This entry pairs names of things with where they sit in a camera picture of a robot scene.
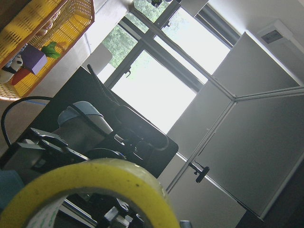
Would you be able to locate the yellow tape roll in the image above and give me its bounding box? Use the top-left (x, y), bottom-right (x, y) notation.
top-left (0, 158), bottom-right (180, 228)

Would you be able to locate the partition clamp knob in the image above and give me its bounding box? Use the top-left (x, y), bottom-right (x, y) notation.
top-left (188, 161), bottom-right (210, 183)

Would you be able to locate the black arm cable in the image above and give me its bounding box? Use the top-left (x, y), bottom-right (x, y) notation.
top-left (0, 95), bottom-right (54, 147)

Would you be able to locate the yellow plastic basket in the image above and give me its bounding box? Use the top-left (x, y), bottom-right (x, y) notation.
top-left (0, 0), bottom-right (95, 102)

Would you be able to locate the toy panda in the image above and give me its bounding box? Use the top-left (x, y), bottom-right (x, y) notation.
top-left (0, 54), bottom-right (23, 84)

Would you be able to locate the toy croissant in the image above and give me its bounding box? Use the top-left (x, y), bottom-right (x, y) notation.
top-left (36, 10), bottom-right (60, 36)

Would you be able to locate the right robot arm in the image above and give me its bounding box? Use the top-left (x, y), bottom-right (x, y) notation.
top-left (0, 101), bottom-right (147, 228)

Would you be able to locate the purple foam block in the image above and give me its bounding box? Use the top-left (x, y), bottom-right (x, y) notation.
top-left (21, 44), bottom-right (47, 75)

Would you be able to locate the toy carrot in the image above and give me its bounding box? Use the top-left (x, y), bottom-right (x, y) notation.
top-left (11, 41), bottom-right (61, 86)

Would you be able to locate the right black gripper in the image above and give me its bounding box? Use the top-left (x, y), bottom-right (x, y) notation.
top-left (0, 128), bottom-right (89, 176)

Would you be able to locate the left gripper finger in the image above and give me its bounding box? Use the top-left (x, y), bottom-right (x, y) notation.
top-left (99, 199), bottom-right (146, 228)

